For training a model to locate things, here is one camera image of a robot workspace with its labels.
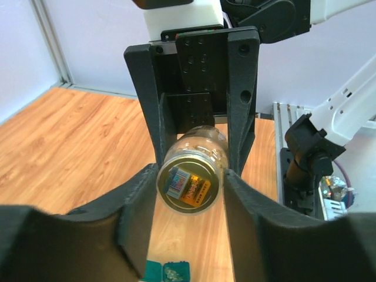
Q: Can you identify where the clear jar of yellow pills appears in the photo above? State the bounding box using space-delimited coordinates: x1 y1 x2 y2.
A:
164 126 229 169

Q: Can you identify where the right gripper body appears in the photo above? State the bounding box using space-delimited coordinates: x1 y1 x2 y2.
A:
153 29 228 134

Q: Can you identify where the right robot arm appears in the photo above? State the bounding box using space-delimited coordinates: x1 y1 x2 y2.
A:
124 1 375 216

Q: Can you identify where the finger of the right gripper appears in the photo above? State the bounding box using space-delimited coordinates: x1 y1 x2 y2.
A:
227 26 260 175
123 43 176 164

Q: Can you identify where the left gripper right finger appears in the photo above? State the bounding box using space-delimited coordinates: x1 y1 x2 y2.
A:
224 170 375 281

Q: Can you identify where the teal pill box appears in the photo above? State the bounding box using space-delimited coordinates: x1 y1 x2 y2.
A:
140 260 191 282

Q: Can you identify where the gold jar lid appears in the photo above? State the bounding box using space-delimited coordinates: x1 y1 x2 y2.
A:
156 156 224 215

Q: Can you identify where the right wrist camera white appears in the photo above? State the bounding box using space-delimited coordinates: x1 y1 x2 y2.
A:
133 0 224 42

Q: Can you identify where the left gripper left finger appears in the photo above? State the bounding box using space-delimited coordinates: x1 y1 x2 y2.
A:
1 164 158 281

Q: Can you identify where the right aluminium frame post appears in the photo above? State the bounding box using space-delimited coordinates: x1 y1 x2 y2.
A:
30 0 74 88

